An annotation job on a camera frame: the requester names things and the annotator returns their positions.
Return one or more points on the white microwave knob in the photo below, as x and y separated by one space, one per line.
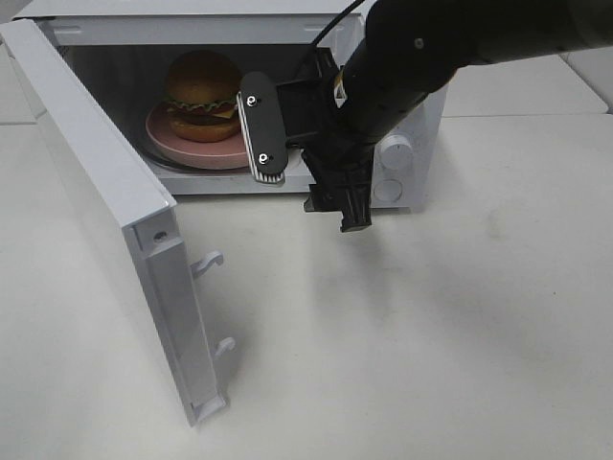
395 152

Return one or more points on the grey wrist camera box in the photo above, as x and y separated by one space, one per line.
262 128

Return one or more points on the burger with lettuce and cheese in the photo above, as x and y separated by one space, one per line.
200 92

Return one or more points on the glass microwave turntable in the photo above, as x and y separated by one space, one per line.
157 157

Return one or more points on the white microwave door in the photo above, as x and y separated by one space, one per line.
126 214

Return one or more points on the pink plate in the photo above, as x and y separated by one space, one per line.
228 154

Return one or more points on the round white door button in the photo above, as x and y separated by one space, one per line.
388 190

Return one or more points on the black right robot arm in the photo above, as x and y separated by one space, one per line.
411 49

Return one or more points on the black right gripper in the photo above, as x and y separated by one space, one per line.
329 112

